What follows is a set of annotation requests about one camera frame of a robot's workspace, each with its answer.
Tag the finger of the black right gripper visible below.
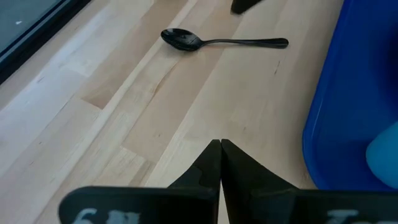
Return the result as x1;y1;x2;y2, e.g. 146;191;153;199
230;0;262;15

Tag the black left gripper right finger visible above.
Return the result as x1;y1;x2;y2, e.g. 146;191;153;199
221;139;299;224

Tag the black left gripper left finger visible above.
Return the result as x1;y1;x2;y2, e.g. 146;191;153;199
167;139;222;200

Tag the dark metal spoon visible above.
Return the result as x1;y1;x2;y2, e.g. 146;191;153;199
160;27;290;52

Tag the light blue plastic cup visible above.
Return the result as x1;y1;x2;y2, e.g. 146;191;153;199
365;121;398;190

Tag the blue plastic tray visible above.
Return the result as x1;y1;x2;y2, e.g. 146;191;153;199
302;0;398;192

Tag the black aluminium table frame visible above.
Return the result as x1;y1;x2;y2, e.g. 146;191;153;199
0;0;93;85

